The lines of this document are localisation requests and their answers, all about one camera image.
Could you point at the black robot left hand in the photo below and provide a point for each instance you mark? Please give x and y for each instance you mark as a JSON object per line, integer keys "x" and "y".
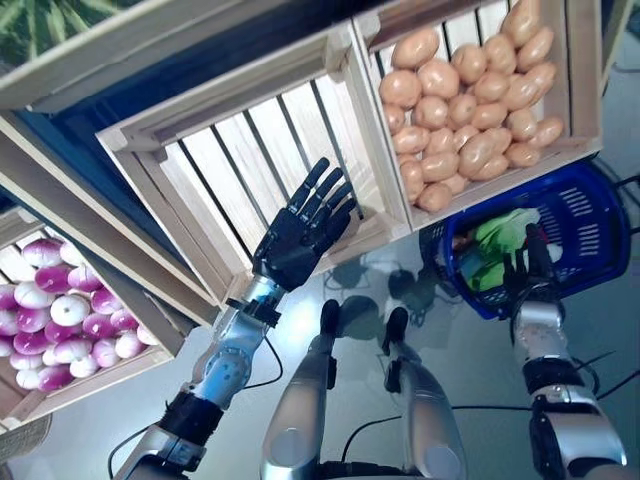
{"x": 295, "y": 240}

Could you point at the wooden slatted crate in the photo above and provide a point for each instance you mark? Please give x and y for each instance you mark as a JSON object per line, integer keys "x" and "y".
{"x": 580, "y": 75}
{"x": 225, "y": 85}

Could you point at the green striped pumpkin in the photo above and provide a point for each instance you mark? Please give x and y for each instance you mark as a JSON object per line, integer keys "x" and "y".
{"x": 40, "y": 25}

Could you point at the dark robot waist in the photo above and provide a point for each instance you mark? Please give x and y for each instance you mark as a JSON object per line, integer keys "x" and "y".
{"x": 360, "y": 470}

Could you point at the toy napa cabbage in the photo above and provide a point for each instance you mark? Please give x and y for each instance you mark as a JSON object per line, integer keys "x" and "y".
{"x": 482, "y": 275}
{"x": 555, "y": 251}
{"x": 500, "y": 227}

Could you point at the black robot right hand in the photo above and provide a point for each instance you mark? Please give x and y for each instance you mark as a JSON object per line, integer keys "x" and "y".
{"x": 537, "y": 280}

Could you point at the wooden display shelf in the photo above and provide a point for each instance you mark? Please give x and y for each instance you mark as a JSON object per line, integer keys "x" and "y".
{"x": 75, "y": 200}

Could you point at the purple white toy onion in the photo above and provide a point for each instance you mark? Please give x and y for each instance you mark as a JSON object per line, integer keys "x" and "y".
{"x": 84, "y": 277}
{"x": 95, "y": 325}
{"x": 60, "y": 331}
{"x": 72, "y": 349}
{"x": 105, "y": 352}
{"x": 146, "y": 335}
{"x": 82, "y": 366}
{"x": 70, "y": 310}
{"x": 129, "y": 345}
{"x": 52, "y": 277}
{"x": 27, "y": 379}
{"x": 25, "y": 361}
{"x": 5, "y": 345}
{"x": 32, "y": 294}
{"x": 7, "y": 297}
{"x": 55, "y": 377}
{"x": 122, "y": 320}
{"x": 32, "y": 320}
{"x": 72, "y": 255}
{"x": 105, "y": 300}
{"x": 30, "y": 342}
{"x": 42, "y": 250}
{"x": 7, "y": 322}

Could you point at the wide wooden produce crate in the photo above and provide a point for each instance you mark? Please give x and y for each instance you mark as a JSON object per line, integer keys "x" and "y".
{"x": 150, "y": 45}

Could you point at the blue plastic shopping basket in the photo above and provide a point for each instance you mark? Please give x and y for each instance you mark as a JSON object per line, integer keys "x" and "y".
{"x": 595, "y": 225}

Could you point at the wooden onion crate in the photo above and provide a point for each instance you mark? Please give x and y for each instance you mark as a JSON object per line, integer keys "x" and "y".
{"x": 100, "y": 382}

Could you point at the woven wicker basket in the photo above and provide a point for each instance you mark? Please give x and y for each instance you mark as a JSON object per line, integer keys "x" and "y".
{"x": 25, "y": 437}

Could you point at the black object at left edge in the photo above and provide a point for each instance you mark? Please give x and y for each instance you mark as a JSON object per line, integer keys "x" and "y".
{"x": 430, "y": 410}

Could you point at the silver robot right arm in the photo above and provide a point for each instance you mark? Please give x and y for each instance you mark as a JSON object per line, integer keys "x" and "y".
{"x": 565, "y": 410}

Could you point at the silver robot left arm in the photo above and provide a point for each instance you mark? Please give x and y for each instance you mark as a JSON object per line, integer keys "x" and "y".
{"x": 225, "y": 370}

